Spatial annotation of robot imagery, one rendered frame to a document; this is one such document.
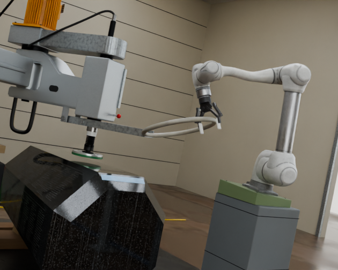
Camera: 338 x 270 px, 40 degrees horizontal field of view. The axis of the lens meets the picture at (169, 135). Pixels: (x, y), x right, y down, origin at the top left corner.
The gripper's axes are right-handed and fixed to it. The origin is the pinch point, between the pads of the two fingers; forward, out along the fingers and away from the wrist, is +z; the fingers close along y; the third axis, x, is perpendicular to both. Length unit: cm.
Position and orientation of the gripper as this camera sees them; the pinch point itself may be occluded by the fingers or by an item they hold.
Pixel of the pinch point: (210, 129)
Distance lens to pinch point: 285.0
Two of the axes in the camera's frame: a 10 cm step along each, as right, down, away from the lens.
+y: -7.6, 2.2, 6.1
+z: 1.7, 9.8, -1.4
